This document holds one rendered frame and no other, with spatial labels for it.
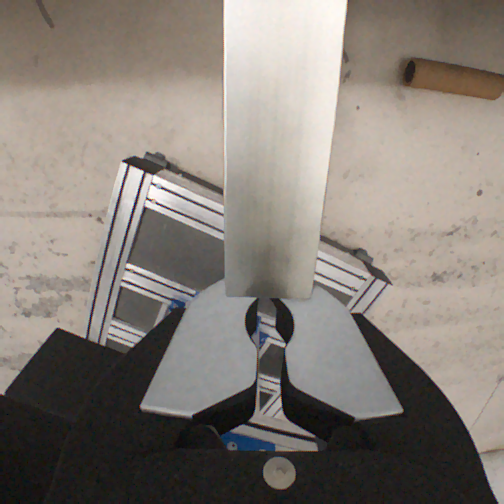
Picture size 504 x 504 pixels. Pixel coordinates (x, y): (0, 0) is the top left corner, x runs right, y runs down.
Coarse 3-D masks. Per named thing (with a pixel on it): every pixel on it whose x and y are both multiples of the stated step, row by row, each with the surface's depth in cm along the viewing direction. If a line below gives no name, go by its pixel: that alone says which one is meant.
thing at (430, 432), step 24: (384, 336) 9; (384, 360) 8; (408, 360) 8; (408, 384) 7; (432, 384) 7; (408, 408) 6; (432, 408) 6; (360, 432) 6; (384, 432) 6; (408, 432) 6; (432, 432) 6; (456, 432) 6; (408, 456) 5; (432, 456) 5; (456, 456) 5; (456, 480) 5; (480, 480) 5
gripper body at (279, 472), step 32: (192, 448) 5; (224, 448) 5; (352, 448) 5; (128, 480) 4; (160, 480) 4; (192, 480) 5; (224, 480) 5; (256, 480) 5; (288, 480) 5; (320, 480) 5; (352, 480) 5; (384, 480) 5; (416, 480) 4
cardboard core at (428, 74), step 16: (416, 64) 70; (432, 64) 70; (448, 64) 70; (416, 80) 72; (432, 80) 71; (448, 80) 71; (464, 80) 70; (480, 80) 70; (496, 80) 70; (480, 96) 74; (496, 96) 73
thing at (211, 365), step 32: (224, 288) 11; (192, 320) 9; (224, 320) 9; (256, 320) 11; (192, 352) 8; (224, 352) 8; (256, 352) 8; (160, 384) 7; (192, 384) 7; (224, 384) 7; (256, 384) 7; (192, 416) 6; (224, 416) 7
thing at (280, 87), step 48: (240, 0) 6; (288, 0) 6; (336, 0) 6; (240, 48) 6; (288, 48) 6; (336, 48) 6; (240, 96) 7; (288, 96) 7; (336, 96) 7; (240, 144) 7; (288, 144) 7; (240, 192) 8; (288, 192) 8; (240, 240) 9; (288, 240) 9; (240, 288) 10; (288, 288) 10
